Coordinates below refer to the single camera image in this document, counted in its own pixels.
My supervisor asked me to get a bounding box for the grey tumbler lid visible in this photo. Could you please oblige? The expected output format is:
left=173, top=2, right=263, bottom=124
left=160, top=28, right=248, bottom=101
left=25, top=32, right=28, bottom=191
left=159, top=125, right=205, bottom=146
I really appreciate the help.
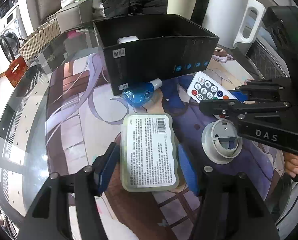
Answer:
left=201, top=119, right=242, bottom=165

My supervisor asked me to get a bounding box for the white remote control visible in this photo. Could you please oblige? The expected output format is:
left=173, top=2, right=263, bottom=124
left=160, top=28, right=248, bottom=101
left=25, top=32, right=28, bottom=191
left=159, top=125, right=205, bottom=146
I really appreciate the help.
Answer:
left=186, top=72, right=237, bottom=104

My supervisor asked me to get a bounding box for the blue round bottle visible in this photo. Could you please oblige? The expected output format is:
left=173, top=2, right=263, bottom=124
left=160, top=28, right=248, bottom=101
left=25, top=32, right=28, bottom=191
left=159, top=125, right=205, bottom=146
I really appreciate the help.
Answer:
left=122, top=79, right=163, bottom=108

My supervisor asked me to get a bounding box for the white charger plug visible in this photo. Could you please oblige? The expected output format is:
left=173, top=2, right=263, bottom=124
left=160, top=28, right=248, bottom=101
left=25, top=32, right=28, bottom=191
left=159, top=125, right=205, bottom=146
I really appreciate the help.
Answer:
left=117, top=36, right=139, bottom=44

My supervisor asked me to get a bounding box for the right hand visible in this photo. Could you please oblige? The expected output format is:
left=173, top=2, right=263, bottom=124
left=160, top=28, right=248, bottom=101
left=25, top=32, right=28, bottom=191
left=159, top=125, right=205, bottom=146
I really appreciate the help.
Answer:
left=283, top=152, right=298, bottom=178

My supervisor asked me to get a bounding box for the white electric kettle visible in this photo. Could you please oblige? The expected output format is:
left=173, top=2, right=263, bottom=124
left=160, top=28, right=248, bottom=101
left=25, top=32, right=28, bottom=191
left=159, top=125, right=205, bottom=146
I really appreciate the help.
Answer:
left=202, top=0, right=266, bottom=49

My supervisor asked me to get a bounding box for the anime print desk mat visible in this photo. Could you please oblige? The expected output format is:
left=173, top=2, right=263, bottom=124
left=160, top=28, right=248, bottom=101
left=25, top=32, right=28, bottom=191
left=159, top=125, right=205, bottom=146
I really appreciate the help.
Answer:
left=46, top=54, right=288, bottom=239

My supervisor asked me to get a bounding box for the black cardboard box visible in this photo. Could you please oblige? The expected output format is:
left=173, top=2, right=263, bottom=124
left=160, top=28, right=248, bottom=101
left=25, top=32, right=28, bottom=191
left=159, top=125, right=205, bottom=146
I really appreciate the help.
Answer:
left=93, top=14, right=219, bottom=95

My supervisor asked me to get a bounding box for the cream tumbler cup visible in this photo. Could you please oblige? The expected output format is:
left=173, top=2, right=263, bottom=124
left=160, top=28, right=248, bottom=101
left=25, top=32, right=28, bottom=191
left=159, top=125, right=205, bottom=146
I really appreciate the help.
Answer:
left=167, top=0, right=197, bottom=20

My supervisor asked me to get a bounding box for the red gift bag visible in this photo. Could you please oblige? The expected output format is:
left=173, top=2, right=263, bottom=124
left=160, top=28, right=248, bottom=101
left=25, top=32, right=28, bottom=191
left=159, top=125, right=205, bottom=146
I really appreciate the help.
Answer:
left=5, top=56, right=28, bottom=88

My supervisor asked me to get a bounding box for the woven laundry basket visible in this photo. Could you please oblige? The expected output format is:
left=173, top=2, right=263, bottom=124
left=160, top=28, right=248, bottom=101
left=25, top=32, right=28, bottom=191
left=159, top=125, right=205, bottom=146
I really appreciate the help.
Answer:
left=19, top=19, right=61, bottom=62

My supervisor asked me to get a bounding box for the white washing machine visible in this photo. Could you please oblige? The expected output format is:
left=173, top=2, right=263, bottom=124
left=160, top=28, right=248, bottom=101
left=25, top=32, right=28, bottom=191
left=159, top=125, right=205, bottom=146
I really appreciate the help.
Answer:
left=0, top=5, right=27, bottom=74

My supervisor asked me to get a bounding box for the grey sofa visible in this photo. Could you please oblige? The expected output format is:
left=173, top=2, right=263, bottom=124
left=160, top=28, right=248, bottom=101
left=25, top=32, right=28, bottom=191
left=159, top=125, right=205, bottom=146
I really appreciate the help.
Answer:
left=26, top=0, right=93, bottom=33

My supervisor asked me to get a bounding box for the black microwave oven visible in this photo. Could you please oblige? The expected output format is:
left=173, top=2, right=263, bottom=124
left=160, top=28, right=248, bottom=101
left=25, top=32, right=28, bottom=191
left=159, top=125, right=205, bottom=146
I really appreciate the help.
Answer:
left=0, top=0, right=18, bottom=18

